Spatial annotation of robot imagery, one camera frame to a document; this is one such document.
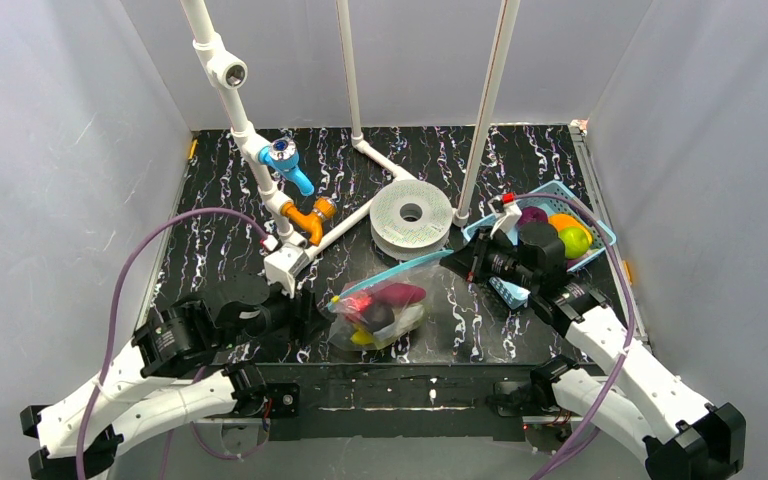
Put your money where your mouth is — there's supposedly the green apple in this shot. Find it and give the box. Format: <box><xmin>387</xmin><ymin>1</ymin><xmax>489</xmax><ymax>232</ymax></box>
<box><xmin>558</xmin><ymin>226</ymin><xmax>592</xmax><ymax>260</ymax></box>

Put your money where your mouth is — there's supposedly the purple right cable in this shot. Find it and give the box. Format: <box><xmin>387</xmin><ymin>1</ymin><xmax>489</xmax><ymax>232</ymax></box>
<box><xmin>513</xmin><ymin>192</ymin><xmax>637</xmax><ymax>480</ymax></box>

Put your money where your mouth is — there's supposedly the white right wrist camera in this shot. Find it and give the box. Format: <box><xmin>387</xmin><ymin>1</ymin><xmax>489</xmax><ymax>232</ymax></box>
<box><xmin>489</xmin><ymin>193</ymin><xmax>522</xmax><ymax>239</ymax></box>

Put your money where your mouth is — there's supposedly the magenta sweet potato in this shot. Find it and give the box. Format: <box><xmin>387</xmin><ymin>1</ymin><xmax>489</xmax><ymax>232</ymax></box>
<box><xmin>372</xmin><ymin>282</ymin><xmax>427</xmax><ymax>308</ymax></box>

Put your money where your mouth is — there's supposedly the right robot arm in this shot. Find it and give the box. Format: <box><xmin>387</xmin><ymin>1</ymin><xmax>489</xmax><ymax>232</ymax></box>
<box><xmin>440</xmin><ymin>223</ymin><xmax>747</xmax><ymax>479</ymax></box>

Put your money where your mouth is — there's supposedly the dark red plum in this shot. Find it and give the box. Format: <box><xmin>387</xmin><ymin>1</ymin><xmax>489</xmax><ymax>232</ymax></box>
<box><xmin>362</xmin><ymin>303</ymin><xmax>395</xmax><ymax>333</ymax></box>

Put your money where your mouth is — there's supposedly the light blue plastic basket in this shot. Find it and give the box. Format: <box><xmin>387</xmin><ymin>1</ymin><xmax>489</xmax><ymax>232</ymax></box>
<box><xmin>461</xmin><ymin>180</ymin><xmax>618</xmax><ymax>311</ymax></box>

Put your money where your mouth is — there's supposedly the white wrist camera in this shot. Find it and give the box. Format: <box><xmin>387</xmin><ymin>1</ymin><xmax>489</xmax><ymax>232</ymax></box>
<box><xmin>263</xmin><ymin>244</ymin><xmax>311</xmax><ymax>298</ymax></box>
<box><xmin>489</xmin><ymin>193</ymin><xmax>522</xmax><ymax>239</ymax></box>

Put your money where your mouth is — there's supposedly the purple onion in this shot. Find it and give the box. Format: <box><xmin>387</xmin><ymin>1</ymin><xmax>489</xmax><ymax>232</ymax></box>
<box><xmin>517</xmin><ymin>206</ymin><xmax>549</xmax><ymax>227</ymax></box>

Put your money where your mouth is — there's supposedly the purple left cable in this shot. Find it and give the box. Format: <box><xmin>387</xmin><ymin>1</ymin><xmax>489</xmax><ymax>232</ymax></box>
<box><xmin>75</xmin><ymin>207</ymin><xmax>279</xmax><ymax>480</ymax></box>

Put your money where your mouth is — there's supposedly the white filament spool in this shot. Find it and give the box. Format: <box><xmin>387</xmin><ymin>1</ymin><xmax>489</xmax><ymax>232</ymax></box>
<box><xmin>369</xmin><ymin>180</ymin><xmax>454</xmax><ymax>261</ymax></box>

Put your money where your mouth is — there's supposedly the yellow banana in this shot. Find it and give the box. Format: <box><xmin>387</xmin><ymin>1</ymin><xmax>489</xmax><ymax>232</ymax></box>
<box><xmin>350</xmin><ymin>329</ymin><xmax>376</xmax><ymax>348</ymax></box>

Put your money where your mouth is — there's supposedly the white PVC pipe frame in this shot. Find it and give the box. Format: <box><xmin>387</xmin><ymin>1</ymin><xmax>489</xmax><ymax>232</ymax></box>
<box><xmin>180</xmin><ymin>0</ymin><xmax>522</xmax><ymax>270</ymax></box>

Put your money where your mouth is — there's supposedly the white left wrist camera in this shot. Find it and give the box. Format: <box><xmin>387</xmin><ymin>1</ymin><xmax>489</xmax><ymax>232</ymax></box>
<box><xmin>263</xmin><ymin>244</ymin><xmax>311</xmax><ymax>298</ymax></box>

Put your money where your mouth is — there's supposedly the red apple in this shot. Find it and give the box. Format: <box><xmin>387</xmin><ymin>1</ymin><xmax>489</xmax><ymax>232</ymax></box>
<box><xmin>341</xmin><ymin>294</ymin><xmax>374</xmax><ymax>325</ymax></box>

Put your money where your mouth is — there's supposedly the orange fruit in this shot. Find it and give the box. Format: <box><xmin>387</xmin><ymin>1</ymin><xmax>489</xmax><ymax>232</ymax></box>
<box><xmin>548</xmin><ymin>213</ymin><xmax>593</xmax><ymax>243</ymax></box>

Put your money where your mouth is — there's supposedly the purple cable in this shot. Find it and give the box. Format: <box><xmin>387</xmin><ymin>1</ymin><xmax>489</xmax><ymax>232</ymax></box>
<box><xmin>75</xmin><ymin>207</ymin><xmax>279</xmax><ymax>480</ymax></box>
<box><xmin>513</xmin><ymin>192</ymin><xmax>637</xmax><ymax>480</ymax></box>

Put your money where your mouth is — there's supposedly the orange tap valve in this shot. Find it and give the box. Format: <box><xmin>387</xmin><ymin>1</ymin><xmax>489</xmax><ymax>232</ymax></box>
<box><xmin>280</xmin><ymin>197</ymin><xmax>337</xmax><ymax>246</ymax></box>

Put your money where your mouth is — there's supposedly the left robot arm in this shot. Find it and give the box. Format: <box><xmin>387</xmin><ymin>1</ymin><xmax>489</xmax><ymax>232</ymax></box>
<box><xmin>20</xmin><ymin>274</ymin><xmax>322</xmax><ymax>479</ymax></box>

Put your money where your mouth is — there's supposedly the clear zip top bag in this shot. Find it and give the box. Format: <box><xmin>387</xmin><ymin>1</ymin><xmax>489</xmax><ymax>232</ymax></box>
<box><xmin>327</xmin><ymin>249</ymin><xmax>455</xmax><ymax>352</ymax></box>

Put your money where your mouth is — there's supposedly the blue tap valve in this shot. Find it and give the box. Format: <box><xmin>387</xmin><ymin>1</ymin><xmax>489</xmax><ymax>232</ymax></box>
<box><xmin>258</xmin><ymin>137</ymin><xmax>315</xmax><ymax>196</ymax></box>

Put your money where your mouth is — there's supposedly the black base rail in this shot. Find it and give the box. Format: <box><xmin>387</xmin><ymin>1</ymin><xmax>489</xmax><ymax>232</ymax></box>
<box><xmin>201</xmin><ymin>360</ymin><xmax>597</xmax><ymax>444</ymax></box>

